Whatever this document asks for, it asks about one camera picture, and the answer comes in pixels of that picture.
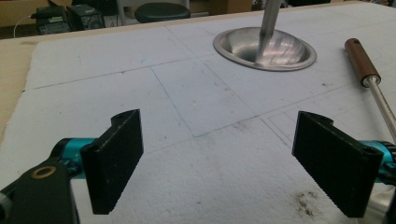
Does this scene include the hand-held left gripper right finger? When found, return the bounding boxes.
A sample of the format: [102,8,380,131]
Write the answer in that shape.
[291,110,396,218]

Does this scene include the silver metal rod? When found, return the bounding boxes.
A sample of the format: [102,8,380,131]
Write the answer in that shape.
[259,0,283,62]

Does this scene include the brown cardboard box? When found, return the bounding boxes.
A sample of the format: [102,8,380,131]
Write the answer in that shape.
[208,0,253,16]

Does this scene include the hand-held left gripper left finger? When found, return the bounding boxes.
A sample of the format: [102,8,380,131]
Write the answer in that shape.
[56,108,145,216]

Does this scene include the black electronic device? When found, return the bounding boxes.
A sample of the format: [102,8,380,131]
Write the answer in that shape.
[30,5,72,35]

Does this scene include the white cable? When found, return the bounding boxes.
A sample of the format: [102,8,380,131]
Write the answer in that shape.
[13,14,38,39]

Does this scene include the black speaker box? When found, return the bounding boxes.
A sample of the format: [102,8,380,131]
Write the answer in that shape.
[66,4,106,32]

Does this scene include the black round stool seat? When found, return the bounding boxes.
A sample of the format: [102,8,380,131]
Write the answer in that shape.
[134,2,191,24]

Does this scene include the silver metal bowl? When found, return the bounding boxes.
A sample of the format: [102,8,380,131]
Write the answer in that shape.
[212,26,318,73]

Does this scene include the wooden-handled metal utensil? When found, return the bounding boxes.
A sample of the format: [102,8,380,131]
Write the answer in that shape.
[344,37,396,145]

